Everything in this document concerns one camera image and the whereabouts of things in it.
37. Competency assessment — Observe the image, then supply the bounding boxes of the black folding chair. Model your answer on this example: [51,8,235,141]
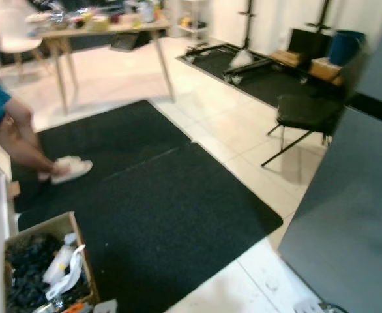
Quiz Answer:
[261,44,369,168]

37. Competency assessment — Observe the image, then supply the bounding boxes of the small brown cardboard box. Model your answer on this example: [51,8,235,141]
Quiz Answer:
[269,49,303,67]
[308,57,345,87]

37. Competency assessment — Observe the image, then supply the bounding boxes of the blue bin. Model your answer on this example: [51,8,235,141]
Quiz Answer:
[327,29,367,67]

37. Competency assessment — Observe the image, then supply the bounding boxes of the black square case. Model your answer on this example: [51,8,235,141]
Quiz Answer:
[288,27,332,63]

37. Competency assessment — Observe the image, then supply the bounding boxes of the black textured floor mat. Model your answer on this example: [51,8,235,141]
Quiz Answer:
[177,42,348,109]

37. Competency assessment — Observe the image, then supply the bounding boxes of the black stand pole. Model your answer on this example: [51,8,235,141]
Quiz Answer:
[239,0,257,52]
[307,0,336,33]

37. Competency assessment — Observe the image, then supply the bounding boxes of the white sack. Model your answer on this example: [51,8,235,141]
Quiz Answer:
[228,48,254,70]

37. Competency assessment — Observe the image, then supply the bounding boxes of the black flat case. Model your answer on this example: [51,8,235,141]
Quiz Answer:
[110,31,140,52]

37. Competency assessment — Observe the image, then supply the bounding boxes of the light wooden table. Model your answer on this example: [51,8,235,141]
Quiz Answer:
[28,12,177,115]

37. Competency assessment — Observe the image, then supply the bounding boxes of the white slipper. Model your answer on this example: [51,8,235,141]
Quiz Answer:
[40,155,94,186]

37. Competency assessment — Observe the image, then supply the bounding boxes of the white plastic bag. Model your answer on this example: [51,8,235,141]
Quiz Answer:
[45,244,87,302]

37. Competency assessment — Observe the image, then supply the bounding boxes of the white plastic bottle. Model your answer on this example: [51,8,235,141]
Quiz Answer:
[42,233,78,285]

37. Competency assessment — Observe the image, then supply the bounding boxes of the open cardboard box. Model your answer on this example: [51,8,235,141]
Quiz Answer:
[2,211,101,313]

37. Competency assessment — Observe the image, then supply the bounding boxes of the person's bare leg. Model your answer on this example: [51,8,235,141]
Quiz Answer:
[0,98,71,181]

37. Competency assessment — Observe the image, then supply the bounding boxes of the white shell chair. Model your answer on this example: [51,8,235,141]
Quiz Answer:
[0,0,46,74]

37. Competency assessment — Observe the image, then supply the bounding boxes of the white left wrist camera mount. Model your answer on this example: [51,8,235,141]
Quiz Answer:
[93,299,119,313]

